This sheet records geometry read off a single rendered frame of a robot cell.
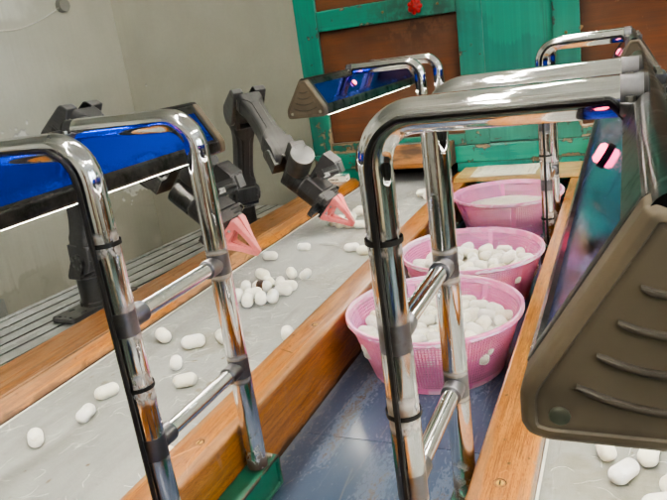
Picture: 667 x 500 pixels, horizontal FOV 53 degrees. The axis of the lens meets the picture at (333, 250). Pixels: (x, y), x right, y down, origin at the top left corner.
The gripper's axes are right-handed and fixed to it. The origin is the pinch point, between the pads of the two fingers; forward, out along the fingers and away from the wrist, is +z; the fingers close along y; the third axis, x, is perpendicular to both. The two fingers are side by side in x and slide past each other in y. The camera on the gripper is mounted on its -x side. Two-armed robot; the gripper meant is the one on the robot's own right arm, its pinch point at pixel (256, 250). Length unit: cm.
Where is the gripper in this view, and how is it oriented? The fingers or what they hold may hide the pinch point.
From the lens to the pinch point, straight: 125.9
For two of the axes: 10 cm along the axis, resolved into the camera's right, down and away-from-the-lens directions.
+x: -4.9, 7.3, 4.8
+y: 3.8, -3.1, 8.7
